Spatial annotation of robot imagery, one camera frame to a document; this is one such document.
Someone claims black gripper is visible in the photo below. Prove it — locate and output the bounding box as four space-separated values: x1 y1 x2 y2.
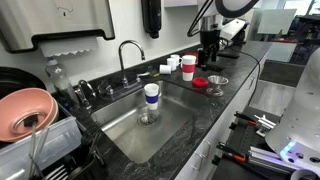
199 29 222 70

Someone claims white and pink cup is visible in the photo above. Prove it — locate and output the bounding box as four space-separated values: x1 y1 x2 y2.
180 54 198 82

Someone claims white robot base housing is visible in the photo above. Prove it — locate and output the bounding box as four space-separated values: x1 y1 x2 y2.
264 46 320 178

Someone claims white and blue cup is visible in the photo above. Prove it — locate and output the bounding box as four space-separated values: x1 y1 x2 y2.
143 83 160 111

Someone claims sink drain strainer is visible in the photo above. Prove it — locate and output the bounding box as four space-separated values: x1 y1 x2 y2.
137 112 158 128

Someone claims stainless steel sink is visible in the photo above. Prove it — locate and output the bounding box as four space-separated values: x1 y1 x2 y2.
89 79 209 165

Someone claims chrome sink sprayer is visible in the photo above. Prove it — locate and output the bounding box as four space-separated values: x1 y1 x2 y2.
73 79 97 110

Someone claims metal funnel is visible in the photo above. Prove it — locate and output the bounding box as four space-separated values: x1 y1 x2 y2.
205 74 230 98

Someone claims small red bowl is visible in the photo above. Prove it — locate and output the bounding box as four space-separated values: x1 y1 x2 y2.
192 76 209 89

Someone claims white mug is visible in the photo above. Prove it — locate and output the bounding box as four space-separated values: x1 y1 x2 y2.
158 64 173 75
170 53 183 67
166 57 178 72

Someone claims small green glass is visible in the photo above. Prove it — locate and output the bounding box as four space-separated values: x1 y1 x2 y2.
148 65 161 78

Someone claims black soap dispenser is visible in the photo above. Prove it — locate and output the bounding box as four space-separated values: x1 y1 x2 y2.
140 0 163 39

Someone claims black orange clamp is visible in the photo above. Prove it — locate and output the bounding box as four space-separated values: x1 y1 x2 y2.
211 141 250 167
228 111 258 131

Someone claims white board panel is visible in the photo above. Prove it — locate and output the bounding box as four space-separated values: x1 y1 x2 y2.
256 8 298 36

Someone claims chrome gooseneck faucet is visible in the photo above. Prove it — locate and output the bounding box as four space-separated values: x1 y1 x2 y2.
99 39 151 100

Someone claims black perforated mounting board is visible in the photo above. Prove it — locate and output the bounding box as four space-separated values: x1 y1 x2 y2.
212 122 294 180

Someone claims silver aluminium extrusion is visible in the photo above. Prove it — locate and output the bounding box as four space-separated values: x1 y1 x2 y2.
248 145 303 176

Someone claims white paper towel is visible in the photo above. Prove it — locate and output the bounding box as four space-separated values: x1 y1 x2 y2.
39 35 99 58

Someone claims clear plastic water bottle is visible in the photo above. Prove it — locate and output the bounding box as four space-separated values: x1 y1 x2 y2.
44 58 80 111

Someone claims black dish rack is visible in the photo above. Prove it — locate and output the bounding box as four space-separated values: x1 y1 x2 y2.
43 121 108 180

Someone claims steel paper towel dispenser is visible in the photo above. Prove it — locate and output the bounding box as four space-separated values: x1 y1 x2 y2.
0 0 116 54

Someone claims clear plastic bin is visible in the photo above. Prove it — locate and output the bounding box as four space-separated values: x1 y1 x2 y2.
0 115 83 180

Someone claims black pan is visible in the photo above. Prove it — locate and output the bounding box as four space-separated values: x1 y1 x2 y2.
0 66 48 100

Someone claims pink bowl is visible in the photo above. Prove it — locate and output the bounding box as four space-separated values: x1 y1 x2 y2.
0 87 60 143

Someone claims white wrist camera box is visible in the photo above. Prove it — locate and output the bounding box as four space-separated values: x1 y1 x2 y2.
219 18 248 42

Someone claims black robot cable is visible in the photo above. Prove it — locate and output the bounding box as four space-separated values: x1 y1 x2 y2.
186 0 215 38

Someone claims silver cabinet handle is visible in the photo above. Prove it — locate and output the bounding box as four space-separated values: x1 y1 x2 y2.
201 139 213 157
247 75 256 91
194 151 206 172

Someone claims silver metal bracket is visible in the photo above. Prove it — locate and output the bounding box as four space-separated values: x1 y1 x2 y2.
254 114 277 138

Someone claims clear handled dish brush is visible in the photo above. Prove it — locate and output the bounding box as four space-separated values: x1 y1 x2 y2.
22 114 51 179

